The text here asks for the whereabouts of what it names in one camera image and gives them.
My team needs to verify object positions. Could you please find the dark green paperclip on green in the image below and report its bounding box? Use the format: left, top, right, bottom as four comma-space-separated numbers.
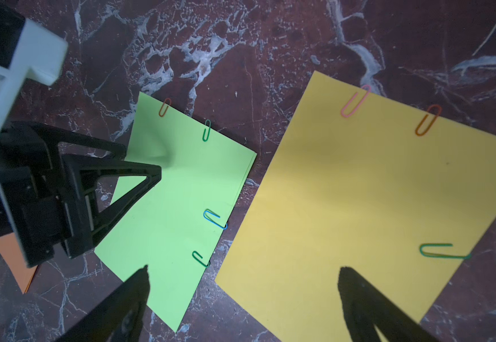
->
192, 251, 211, 268

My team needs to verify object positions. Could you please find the pink paperclip on yellow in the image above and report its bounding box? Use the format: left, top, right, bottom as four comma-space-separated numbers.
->
340, 84, 372, 118

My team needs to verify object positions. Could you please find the green paperclip on yellow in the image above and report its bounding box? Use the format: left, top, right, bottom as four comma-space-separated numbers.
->
418, 242, 473, 261

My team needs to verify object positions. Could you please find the red paperclip on green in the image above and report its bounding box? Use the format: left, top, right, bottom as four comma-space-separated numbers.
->
158, 98, 172, 118

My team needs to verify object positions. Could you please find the blue paperclip on green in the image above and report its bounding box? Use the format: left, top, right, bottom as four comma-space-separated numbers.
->
203, 209, 228, 230

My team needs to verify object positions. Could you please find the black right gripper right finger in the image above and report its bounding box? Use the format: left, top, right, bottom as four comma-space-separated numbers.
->
338, 266, 437, 342

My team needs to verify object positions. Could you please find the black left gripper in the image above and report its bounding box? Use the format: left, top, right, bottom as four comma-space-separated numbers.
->
0, 121, 162, 267

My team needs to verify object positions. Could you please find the orange paper sheet stack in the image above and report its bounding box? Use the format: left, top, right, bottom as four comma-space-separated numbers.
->
0, 233, 38, 294

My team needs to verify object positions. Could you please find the red paperclip on yellow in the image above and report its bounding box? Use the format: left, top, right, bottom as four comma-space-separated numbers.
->
415, 104, 443, 137

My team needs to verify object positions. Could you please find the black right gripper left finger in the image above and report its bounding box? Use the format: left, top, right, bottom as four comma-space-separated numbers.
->
58, 266, 150, 341

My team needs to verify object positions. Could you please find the green paper sheet stack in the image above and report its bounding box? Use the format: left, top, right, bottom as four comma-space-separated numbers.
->
95, 93, 256, 330

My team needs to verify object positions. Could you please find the yellow paper sheet stack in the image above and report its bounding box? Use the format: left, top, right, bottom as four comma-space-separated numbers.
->
216, 72, 496, 341

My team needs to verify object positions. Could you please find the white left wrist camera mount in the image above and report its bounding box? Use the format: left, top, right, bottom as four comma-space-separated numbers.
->
0, 19, 68, 132

